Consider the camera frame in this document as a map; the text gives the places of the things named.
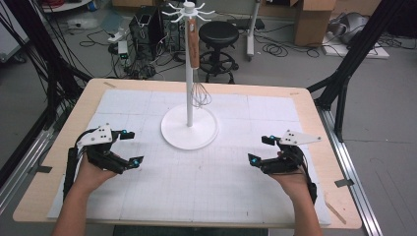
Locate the white hook stand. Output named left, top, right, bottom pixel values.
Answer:
left=159, top=0, right=220, bottom=152

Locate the flat black box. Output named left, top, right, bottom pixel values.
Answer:
left=226, top=17, right=267, bottom=31

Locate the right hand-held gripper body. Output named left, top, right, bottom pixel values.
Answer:
left=260, top=129, right=323, bottom=175

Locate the tall cardboard box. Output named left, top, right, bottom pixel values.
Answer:
left=292, top=0, right=337, bottom=48

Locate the black round stool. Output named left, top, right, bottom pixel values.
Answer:
left=196, top=20, right=241, bottom=85

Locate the black sleeved gripper cable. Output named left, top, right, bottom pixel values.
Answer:
left=62, top=128, right=99, bottom=202
left=298, top=151, right=319, bottom=206

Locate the white grid mat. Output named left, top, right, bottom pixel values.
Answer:
left=46, top=88, right=332, bottom=227

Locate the person's right hand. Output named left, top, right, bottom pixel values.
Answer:
left=268, top=149, right=312, bottom=202

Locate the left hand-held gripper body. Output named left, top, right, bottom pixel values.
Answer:
left=76, top=123, right=133, bottom=175

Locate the flat white board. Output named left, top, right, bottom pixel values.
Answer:
left=320, top=31, right=391, bottom=61

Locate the coiled black floor cable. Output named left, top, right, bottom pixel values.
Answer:
left=261, top=41, right=322, bottom=60

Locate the white power adapter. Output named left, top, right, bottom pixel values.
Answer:
left=116, top=40, right=130, bottom=60

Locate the black metal frame strut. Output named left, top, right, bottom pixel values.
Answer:
left=0, top=0, right=93, bottom=189
left=306, top=0, right=408, bottom=144

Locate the wooden handled wire whisk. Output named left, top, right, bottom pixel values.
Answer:
left=187, top=17, right=212, bottom=109

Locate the white power strip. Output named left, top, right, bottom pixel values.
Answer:
left=107, top=27, right=130, bottom=43

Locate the aluminium floor rail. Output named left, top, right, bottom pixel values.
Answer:
left=316, top=106, right=385, bottom=236
left=0, top=126, right=57, bottom=215

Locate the person's left hand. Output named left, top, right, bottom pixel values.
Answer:
left=73, top=150, right=118, bottom=195

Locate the grey rounded appliance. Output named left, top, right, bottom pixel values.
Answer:
left=328, top=12, right=371, bottom=45

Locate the black computer tower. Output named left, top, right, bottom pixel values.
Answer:
left=128, top=5, right=165, bottom=62

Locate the white pole stand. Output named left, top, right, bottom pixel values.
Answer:
left=245, top=0, right=263, bottom=62

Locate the thin wooden stick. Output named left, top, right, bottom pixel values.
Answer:
left=324, top=200, right=348, bottom=226

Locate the black tape piece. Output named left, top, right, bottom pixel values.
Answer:
left=27, top=164, right=54, bottom=175
left=333, top=178, right=356, bottom=189

